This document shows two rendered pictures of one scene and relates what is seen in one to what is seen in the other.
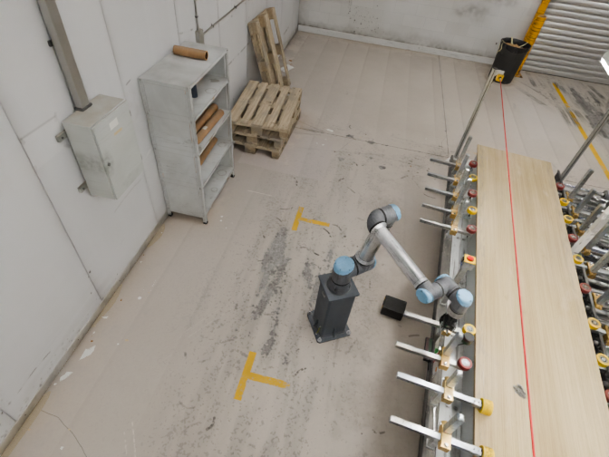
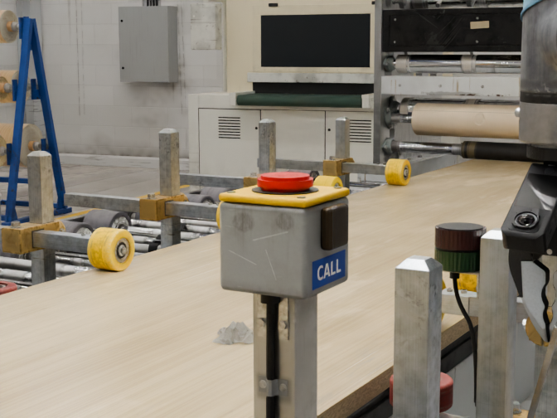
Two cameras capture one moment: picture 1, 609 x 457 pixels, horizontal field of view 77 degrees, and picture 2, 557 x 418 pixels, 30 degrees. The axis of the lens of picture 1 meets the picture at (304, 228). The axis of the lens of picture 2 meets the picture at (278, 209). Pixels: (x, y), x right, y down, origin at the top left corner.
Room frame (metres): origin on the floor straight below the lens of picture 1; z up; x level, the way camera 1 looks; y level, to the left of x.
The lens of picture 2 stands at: (2.40, -0.89, 1.32)
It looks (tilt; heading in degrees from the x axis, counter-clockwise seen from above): 9 degrees down; 196
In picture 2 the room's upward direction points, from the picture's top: straight up
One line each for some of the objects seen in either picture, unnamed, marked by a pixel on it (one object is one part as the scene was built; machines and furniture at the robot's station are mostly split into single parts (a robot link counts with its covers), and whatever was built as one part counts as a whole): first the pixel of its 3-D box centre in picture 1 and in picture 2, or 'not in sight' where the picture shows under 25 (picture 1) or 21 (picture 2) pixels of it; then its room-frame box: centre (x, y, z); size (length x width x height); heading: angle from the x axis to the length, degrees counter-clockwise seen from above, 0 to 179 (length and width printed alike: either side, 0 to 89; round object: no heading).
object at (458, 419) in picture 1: (443, 432); not in sight; (0.71, -0.86, 0.93); 0.04 x 0.04 x 0.48; 77
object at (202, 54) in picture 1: (190, 53); not in sight; (3.42, 1.22, 1.59); 0.30 x 0.08 x 0.08; 83
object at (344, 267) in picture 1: (343, 269); not in sight; (1.82, -0.33, 0.79); 0.17 x 0.15 x 0.18; 124
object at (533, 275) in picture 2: not in sight; (541, 295); (1.25, -0.93, 1.05); 0.06 x 0.03 x 0.09; 167
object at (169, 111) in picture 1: (196, 137); not in sight; (3.31, 1.23, 0.78); 0.90 x 0.45 x 1.55; 173
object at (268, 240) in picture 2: (468, 262); (285, 242); (1.69, -1.09, 1.18); 0.07 x 0.07 x 0.08; 77
